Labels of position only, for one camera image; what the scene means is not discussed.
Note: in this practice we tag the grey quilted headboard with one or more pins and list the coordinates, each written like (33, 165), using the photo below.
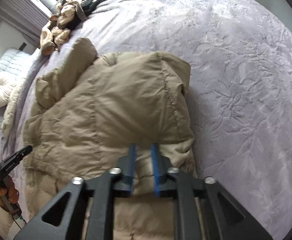
(14, 66)

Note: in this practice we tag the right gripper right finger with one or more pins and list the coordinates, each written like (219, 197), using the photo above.
(164, 186)

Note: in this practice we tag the round cream cushion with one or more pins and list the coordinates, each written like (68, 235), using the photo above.
(7, 84)

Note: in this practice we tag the lavender bed quilt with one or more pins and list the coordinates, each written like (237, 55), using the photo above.
(240, 96)

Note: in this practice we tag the tan puffer jacket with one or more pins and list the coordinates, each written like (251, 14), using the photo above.
(86, 114)

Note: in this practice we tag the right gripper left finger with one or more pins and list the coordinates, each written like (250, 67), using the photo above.
(124, 182)

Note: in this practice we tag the black garment on bed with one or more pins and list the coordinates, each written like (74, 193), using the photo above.
(88, 6)

